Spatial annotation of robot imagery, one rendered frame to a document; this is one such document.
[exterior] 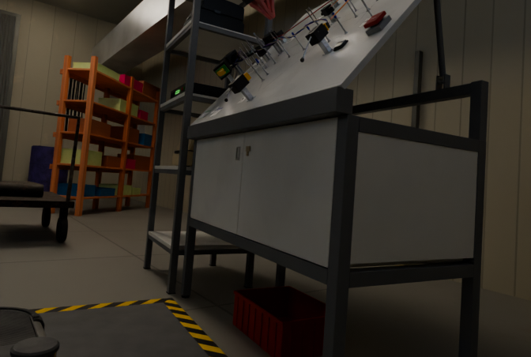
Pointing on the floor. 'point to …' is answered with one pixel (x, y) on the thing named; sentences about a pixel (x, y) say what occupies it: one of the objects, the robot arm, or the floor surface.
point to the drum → (37, 166)
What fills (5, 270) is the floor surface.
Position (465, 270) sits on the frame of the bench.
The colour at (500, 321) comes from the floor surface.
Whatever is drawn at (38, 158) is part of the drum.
